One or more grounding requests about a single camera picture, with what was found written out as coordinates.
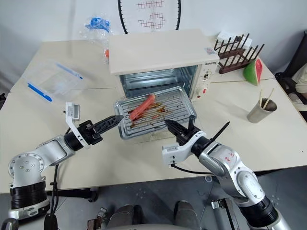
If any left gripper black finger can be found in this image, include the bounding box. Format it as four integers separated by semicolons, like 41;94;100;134
94;115;124;131
97;119;122;138

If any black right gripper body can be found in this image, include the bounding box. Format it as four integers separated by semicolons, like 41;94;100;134
176;126;201;146

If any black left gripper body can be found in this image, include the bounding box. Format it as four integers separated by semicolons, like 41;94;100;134
78;119;104;146

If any metal ribbed baking tray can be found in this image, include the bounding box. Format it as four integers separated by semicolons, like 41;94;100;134
115;86;195;140

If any glass toaster oven door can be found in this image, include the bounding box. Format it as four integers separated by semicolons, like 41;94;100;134
116;112;196;145

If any red sausage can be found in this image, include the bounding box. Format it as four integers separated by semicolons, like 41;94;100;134
129;94;156;121

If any cream toaster oven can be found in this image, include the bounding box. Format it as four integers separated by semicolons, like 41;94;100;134
108;28;220;100

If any black pointed stick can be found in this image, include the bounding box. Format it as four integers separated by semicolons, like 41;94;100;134
210;121;231;143

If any clear zip bag blue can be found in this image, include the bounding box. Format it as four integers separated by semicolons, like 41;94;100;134
22;59;84;103

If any steel cup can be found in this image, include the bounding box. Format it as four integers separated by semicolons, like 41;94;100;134
247;97;278;124

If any dark wooden dish rack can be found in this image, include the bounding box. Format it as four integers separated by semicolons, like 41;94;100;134
213;33;266;74

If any watermelon slice toy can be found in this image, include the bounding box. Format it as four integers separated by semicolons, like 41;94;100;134
243;59;264;87

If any dark rounded shape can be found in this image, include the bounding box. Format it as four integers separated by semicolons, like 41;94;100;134
112;203;145;230
173;200;200;230

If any clear plastic bag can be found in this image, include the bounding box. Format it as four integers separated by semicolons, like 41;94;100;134
77;16;116;65

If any metal table leg with caster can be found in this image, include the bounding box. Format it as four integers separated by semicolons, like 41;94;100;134
210;198;242;230

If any brown metal part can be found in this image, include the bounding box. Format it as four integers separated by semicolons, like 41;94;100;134
86;207;108;230

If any white cardboard box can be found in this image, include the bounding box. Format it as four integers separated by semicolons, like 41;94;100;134
216;31;253;46

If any blue plastic item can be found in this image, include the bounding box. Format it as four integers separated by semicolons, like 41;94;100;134
85;17;111;32

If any badminton racket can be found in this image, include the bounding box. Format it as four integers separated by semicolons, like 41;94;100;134
117;0;182;35

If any person in beige clothes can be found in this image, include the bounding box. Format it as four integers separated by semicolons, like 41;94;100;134
291;67;307;104

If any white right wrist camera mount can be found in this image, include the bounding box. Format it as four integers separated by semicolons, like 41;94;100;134
161;130;207;168

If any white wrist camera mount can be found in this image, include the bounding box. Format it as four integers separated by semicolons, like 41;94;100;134
161;130;207;168
65;101;92;150

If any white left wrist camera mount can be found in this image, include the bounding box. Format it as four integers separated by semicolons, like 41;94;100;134
65;101;92;150

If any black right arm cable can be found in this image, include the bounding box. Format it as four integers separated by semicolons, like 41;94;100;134
170;163;212;175

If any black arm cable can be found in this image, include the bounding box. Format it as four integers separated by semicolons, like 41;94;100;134
44;164;60;230
170;163;212;175

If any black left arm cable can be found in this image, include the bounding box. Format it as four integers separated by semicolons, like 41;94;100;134
44;164;60;230

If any black table leg bracket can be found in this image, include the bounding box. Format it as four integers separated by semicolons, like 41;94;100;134
51;186;99;202

